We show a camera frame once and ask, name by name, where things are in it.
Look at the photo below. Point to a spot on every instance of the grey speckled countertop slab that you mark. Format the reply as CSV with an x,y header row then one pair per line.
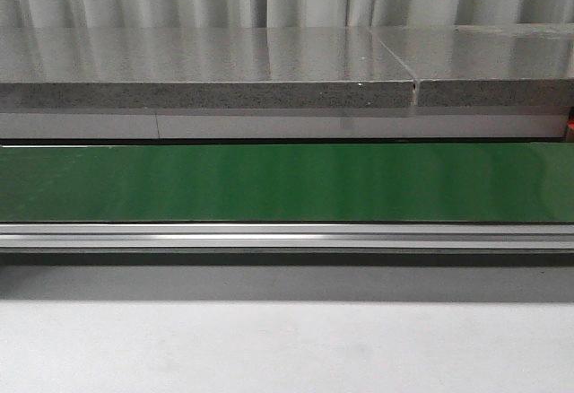
x,y
184,68
512,66

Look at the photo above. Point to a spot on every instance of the green conveyor belt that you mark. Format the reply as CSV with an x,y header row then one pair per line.
x,y
414,204

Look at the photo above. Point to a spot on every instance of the grey speckled countertop right slab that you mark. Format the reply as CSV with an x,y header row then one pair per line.
x,y
512,66

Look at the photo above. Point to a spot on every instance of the grey speckled countertop left slab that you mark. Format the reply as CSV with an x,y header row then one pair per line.
x,y
184,68

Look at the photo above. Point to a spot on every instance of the red plastic tray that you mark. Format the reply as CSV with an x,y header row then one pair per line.
x,y
569,130

